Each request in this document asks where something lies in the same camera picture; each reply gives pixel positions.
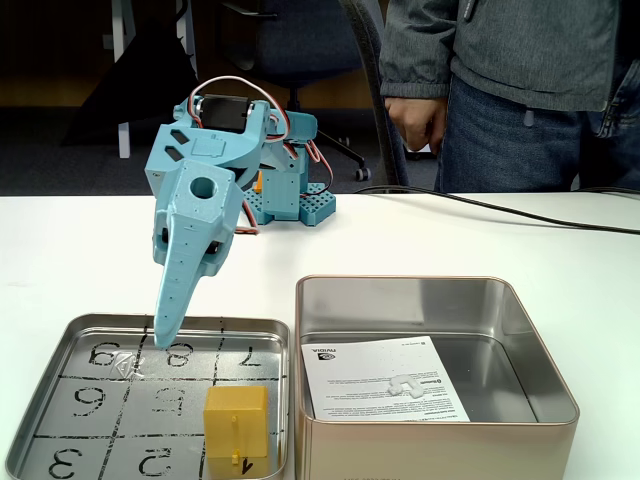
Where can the yellow block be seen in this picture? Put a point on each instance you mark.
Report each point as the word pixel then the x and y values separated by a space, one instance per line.
pixel 235 415

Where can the person's hand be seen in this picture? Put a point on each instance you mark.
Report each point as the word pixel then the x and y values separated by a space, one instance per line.
pixel 420 122

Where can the orange base clamp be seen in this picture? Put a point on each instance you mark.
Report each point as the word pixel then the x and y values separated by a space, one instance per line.
pixel 258 185

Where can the small clear plastic piece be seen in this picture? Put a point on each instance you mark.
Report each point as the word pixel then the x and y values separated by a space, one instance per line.
pixel 125 367

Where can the black angled panel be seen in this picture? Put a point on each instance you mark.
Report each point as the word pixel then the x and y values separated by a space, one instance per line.
pixel 140 90

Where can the white desk leg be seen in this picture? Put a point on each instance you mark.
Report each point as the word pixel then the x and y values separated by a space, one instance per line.
pixel 122 75

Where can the dark blue office chair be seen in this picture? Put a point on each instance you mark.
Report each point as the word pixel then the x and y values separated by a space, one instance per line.
pixel 300 40

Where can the silver tin lid with numbers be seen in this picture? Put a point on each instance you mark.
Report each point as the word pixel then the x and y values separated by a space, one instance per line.
pixel 45 415

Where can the grey office chair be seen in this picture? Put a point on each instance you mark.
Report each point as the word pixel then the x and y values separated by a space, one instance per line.
pixel 372 75

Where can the white printed paper sheet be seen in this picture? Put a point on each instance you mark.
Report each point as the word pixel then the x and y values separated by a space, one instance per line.
pixel 360 380

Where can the small white plastic piece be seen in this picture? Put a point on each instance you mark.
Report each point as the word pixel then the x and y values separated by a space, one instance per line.
pixel 400 386

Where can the gold square tin box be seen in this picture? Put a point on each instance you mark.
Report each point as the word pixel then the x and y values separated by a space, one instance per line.
pixel 425 450

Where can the person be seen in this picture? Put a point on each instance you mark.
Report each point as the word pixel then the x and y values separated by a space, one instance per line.
pixel 500 50

